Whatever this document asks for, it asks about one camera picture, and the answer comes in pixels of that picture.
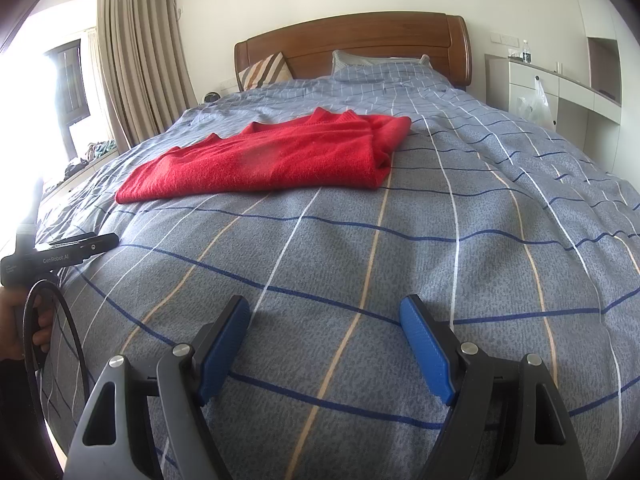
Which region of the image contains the pile of colourful clothes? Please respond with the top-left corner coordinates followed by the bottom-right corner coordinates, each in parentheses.
top-left (62, 140), bottom-right (119, 181)

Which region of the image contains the dark framed window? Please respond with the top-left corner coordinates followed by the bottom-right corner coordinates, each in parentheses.
top-left (42, 37), bottom-right (92, 126)

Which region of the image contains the beige curtain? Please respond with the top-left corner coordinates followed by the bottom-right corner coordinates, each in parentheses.
top-left (95, 0), bottom-right (196, 148)

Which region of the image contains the white built-in desk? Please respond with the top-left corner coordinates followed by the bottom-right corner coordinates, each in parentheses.
top-left (485, 35), bottom-right (623, 161)

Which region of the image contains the grey checked bed blanket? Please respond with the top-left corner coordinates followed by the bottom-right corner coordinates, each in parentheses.
top-left (30, 62), bottom-right (640, 480)

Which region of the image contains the red knitted sweater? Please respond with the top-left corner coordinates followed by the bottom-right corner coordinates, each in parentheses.
top-left (115, 107), bottom-right (412, 205)

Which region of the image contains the grey checked pillow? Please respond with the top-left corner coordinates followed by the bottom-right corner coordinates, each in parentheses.
top-left (332, 50), bottom-right (433, 81)

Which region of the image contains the black cable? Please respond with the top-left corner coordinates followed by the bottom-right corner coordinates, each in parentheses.
top-left (24, 280), bottom-right (91, 463)

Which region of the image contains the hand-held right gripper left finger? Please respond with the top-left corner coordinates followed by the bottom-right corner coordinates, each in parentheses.
top-left (65, 296), bottom-right (252, 480)

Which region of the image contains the striped pillow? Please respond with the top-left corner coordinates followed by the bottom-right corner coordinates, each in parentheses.
top-left (237, 51), bottom-right (295, 92)

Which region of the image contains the person's left hand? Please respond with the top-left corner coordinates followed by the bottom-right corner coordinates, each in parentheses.
top-left (0, 287), bottom-right (56, 361)

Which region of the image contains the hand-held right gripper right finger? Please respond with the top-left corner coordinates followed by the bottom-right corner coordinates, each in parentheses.
top-left (399, 295), bottom-right (588, 480)

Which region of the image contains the clear plastic bag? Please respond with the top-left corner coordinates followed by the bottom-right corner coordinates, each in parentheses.
top-left (517, 77), bottom-right (551, 126)

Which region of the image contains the wooden bed headboard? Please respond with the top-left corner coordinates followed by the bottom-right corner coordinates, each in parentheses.
top-left (234, 12), bottom-right (473, 93)

